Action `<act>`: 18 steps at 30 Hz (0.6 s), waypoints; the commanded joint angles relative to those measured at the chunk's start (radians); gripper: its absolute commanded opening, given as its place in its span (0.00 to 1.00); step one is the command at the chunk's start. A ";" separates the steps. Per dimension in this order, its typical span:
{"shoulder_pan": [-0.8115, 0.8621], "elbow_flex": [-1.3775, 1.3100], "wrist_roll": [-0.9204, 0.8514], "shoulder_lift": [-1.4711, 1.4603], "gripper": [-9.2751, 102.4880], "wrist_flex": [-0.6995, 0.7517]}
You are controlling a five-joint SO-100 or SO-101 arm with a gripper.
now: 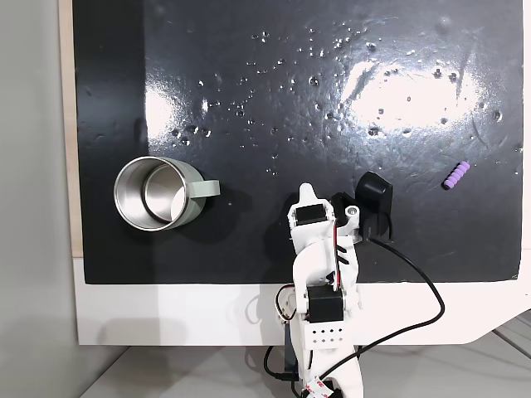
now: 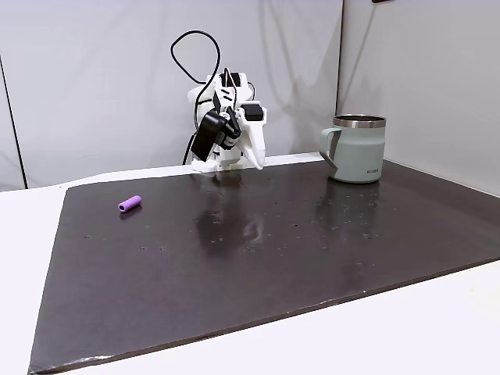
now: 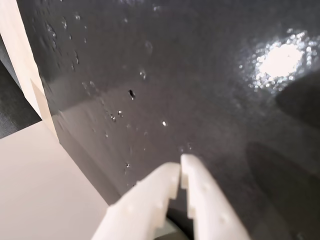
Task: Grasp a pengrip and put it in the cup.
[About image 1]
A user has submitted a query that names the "purple ribbed pen grip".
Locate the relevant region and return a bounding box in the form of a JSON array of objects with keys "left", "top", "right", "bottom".
[{"left": 441, "top": 161, "right": 471, "bottom": 192}]

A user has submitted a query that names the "glossy black mat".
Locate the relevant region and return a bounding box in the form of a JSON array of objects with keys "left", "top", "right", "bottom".
[{"left": 71, "top": 0, "right": 523, "bottom": 286}]

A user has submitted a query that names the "black table clamp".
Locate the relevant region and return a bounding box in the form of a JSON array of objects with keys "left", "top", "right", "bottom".
[{"left": 283, "top": 321, "right": 300, "bottom": 375}]

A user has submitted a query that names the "white tape with red print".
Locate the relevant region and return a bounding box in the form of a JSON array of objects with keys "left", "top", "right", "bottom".
[{"left": 304, "top": 375, "right": 334, "bottom": 394}]

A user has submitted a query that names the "white table board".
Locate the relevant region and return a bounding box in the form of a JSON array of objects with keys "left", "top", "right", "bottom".
[{"left": 72, "top": 259, "right": 531, "bottom": 347}]

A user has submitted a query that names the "pale wooden strip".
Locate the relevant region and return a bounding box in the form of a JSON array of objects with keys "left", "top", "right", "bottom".
[{"left": 57, "top": 0, "right": 84, "bottom": 260}]

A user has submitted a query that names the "black camera box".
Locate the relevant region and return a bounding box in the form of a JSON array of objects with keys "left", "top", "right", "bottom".
[{"left": 354, "top": 171, "right": 394, "bottom": 242}]

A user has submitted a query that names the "black camera cable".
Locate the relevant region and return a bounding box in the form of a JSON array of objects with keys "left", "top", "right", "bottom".
[{"left": 314, "top": 235, "right": 446, "bottom": 381}]

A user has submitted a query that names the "thin black base cable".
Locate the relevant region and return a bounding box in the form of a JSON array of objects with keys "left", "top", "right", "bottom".
[{"left": 263, "top": 345, "right": 300, "bottom": 381}]

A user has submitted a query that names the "steel mug with grey handle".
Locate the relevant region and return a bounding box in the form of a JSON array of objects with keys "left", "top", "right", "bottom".
[{"left": 113, "top": 156, "right": 222, "bottom": 232}]

